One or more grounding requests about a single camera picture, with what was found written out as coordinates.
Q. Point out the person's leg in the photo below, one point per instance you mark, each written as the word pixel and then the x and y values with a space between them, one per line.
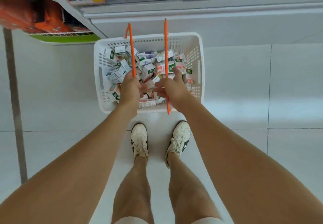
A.
pixel 133 193
pixel 186 193

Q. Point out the person's right leg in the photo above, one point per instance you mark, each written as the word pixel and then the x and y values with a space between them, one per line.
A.
pixel 186 193

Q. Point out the person's left leg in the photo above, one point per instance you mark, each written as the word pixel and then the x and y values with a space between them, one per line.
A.
pixel 133 193

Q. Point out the pile of small juice cartons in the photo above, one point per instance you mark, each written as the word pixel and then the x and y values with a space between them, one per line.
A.
pixel 149 70

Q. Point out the person's left white shoe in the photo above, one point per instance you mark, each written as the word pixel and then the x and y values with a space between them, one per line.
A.
pixel 138 135

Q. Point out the person's right white shoe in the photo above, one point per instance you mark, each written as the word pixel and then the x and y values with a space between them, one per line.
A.
pixel 180 133

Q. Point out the person's right hand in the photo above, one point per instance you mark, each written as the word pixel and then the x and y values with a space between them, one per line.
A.
pixel 176 92

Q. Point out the stack of orange packets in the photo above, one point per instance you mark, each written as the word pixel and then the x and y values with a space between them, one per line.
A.
pixel 17 14

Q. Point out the white store display rack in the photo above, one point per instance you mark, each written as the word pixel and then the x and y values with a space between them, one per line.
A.
pixel 202 22

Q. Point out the person's right forearm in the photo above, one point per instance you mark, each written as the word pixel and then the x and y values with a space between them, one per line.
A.
pixel 239 160

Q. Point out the person's white shoe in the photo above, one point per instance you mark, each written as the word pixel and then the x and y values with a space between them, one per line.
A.
pixel 180 133
pixel 138 135

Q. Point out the person's left hand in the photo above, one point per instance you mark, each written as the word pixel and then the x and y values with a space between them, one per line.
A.
pixel 130 92

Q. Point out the person's left forearm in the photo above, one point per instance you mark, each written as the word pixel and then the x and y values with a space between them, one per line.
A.
pixel 75 160

